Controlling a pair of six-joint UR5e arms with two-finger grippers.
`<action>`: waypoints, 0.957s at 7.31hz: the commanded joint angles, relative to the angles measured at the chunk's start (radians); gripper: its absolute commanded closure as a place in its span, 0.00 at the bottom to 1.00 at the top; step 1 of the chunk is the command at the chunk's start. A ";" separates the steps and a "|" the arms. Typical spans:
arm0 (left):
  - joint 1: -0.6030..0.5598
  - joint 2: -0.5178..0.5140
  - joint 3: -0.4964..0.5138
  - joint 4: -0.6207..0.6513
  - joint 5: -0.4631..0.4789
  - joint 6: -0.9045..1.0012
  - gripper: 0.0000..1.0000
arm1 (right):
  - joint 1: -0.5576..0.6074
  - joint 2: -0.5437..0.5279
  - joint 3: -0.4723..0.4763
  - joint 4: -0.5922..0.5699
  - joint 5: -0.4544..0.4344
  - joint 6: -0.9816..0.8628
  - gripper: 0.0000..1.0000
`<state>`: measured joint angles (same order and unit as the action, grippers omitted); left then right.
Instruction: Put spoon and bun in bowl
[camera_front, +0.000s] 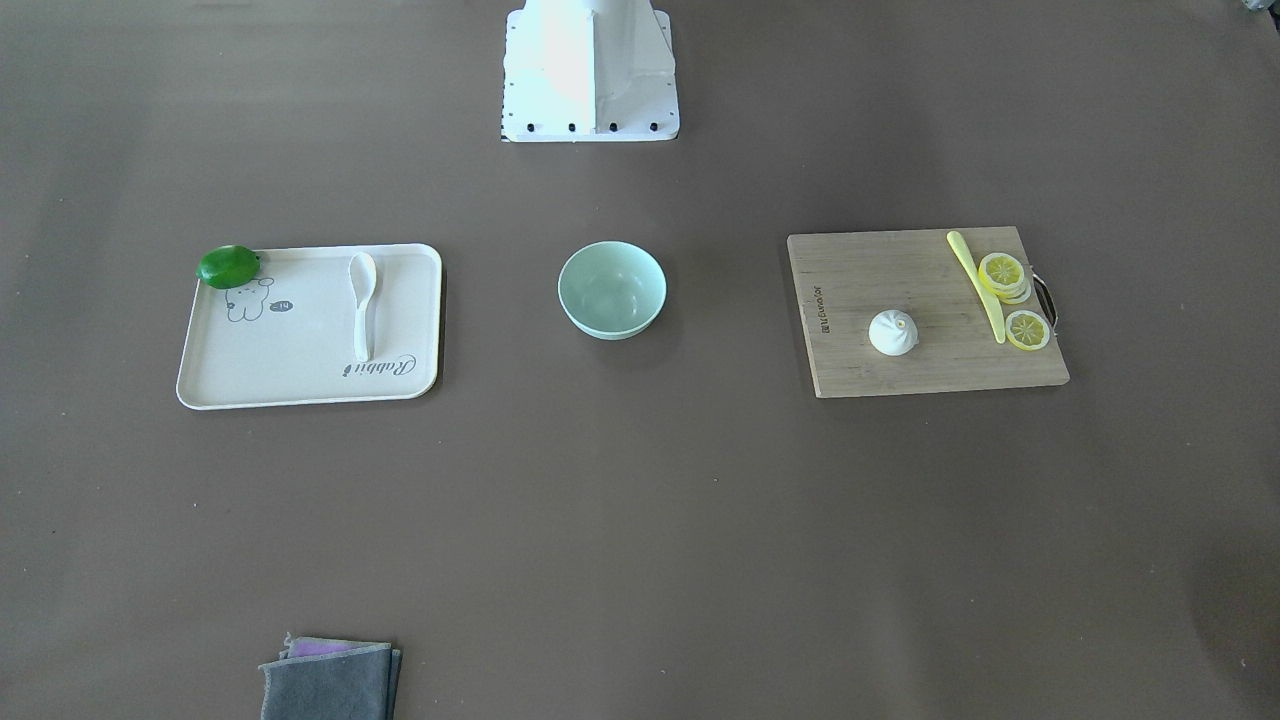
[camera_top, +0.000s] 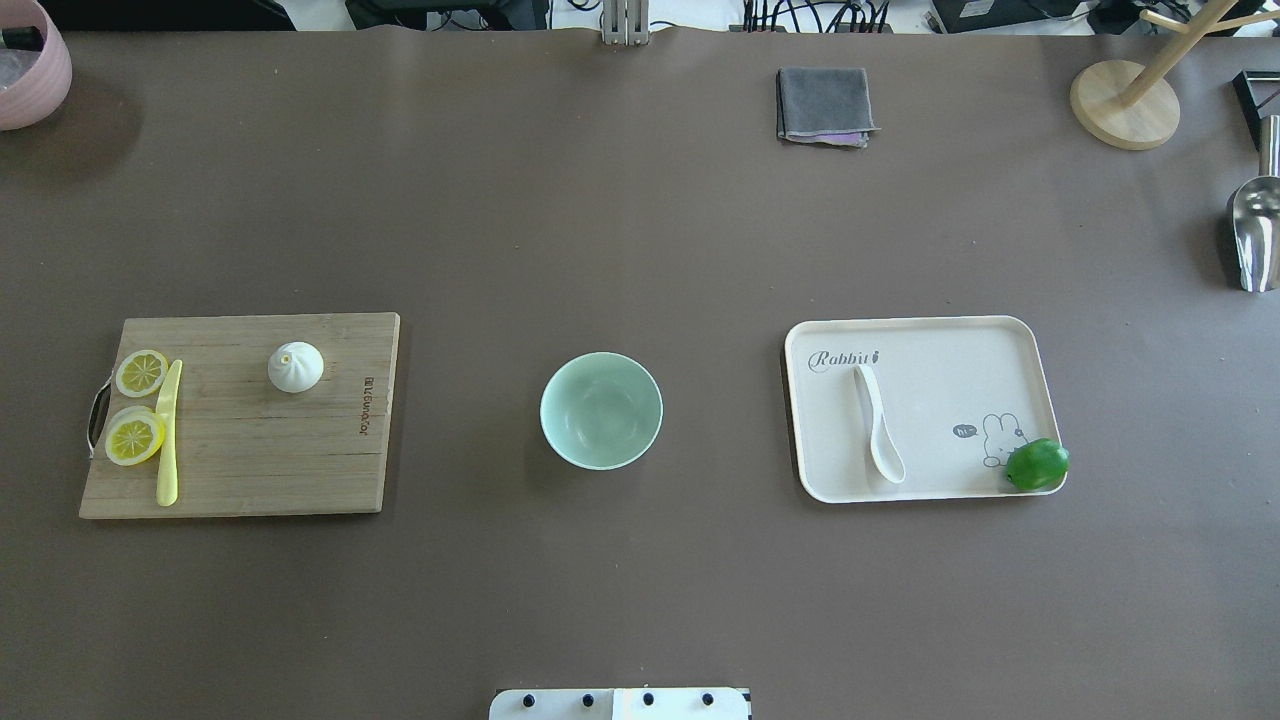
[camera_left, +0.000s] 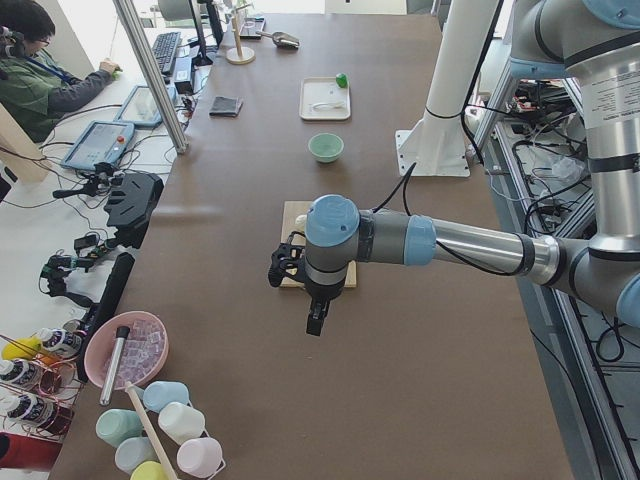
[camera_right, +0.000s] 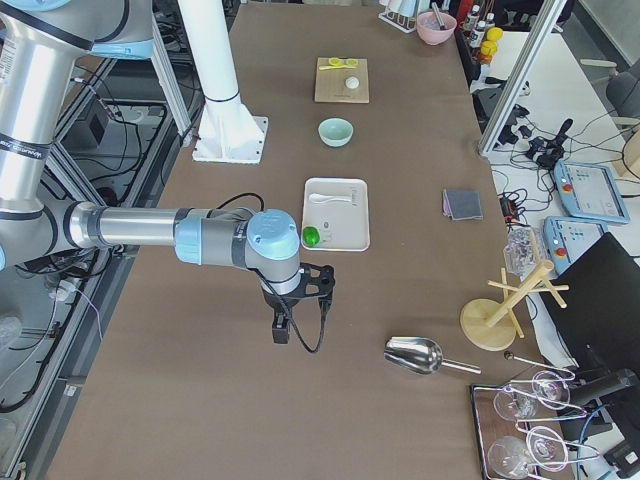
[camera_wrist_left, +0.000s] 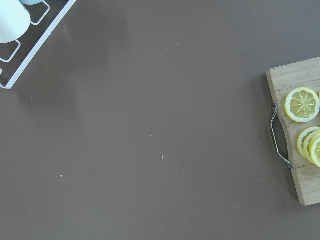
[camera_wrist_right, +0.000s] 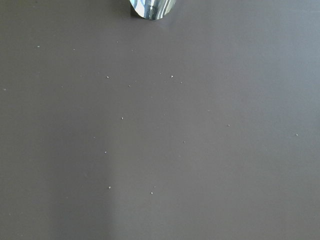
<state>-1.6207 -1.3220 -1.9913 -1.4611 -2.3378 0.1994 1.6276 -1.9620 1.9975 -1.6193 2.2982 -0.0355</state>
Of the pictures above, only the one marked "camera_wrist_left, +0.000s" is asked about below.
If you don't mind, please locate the metal cutting board handle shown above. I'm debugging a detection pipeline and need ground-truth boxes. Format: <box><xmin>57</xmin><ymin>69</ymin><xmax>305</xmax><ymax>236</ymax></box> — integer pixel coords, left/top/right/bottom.
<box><xmin>269</xmin><ymin>104</ymin><xmax>295</xmax><ymax>171</ymax></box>

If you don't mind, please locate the stacked lemon slice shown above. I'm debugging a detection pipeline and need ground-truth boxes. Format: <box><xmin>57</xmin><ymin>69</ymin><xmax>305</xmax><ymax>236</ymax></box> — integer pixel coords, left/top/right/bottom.
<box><xmin>296</xmin><ymin>126</ymin><xmax>320</xmax><ymax>168</ymax></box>

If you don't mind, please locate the white wire cup rack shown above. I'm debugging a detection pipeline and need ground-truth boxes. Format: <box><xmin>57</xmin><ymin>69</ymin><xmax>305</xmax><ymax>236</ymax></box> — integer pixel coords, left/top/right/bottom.
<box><xmin>0</xmin><ymin>0</ymin><xmax>75</xmax><ymax>90</ymax></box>

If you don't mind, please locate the light blue plastic cup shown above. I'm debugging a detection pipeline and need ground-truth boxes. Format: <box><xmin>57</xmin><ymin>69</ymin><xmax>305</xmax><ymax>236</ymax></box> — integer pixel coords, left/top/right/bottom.
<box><xmin>20</xmin><ymin>0</ymin><xmax>46</xmax><ymax>6</ymax></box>

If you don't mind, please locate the single lemon slice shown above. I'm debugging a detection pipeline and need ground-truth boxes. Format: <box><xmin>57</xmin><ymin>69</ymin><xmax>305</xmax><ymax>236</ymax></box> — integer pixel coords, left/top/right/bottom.
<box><xmin>284</xmin><ymin>87</ymin><xmax>320</xmax><ymax>123</ymax></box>

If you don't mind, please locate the white plastic cup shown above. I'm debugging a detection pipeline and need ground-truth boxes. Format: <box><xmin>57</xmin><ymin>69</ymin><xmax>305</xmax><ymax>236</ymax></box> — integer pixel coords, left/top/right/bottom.
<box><xmin>0</xmin><ymin>0</ymin><xmax>31</xmax><ymax>44</ymax></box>

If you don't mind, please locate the wooden cutting board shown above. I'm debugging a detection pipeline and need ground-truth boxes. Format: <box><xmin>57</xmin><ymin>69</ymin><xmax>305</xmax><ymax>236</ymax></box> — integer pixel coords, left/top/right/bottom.
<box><xmin>266</xmin><ymin>57</ymin><xmax>320</xmax><ymax>206</ymax></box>

